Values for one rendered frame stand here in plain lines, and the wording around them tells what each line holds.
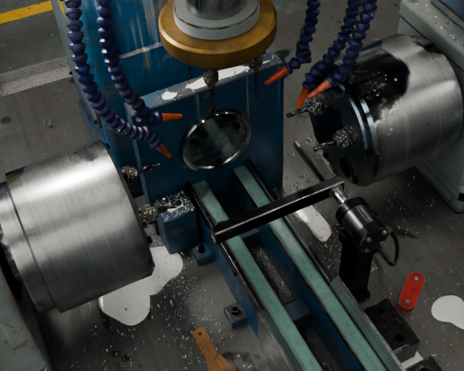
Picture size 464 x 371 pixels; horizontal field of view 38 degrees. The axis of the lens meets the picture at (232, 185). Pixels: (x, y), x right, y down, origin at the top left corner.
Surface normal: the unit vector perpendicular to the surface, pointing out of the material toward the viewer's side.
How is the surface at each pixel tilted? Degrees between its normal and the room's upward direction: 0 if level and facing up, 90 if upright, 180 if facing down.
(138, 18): 90
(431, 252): 0
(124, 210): 43
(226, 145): 90
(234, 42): 0
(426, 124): 66
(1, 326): 90
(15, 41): 0
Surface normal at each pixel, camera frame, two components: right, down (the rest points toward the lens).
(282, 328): -0.05, -0.66
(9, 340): 0.43, 0.66
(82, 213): 0.18, -0.21
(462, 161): -0.90, 0.36
